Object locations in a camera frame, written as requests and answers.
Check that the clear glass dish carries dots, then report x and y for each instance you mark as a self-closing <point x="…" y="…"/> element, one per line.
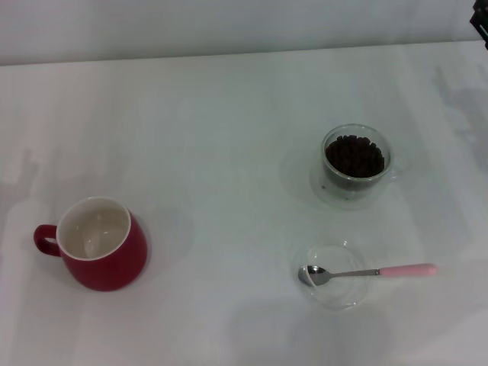
<point x="343" y="293"/>

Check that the coffee bean pile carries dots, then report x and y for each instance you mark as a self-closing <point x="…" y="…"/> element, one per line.
<point x="354" y="158"/>

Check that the clear glass saucer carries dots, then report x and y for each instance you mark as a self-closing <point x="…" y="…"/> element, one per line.
<point x="366" y="200"/>

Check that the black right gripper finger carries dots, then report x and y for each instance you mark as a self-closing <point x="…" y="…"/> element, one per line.
<point x="481" y="23"/>

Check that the red ceramic mug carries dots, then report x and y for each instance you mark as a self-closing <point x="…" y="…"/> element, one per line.
<point x="110" y="267"/>

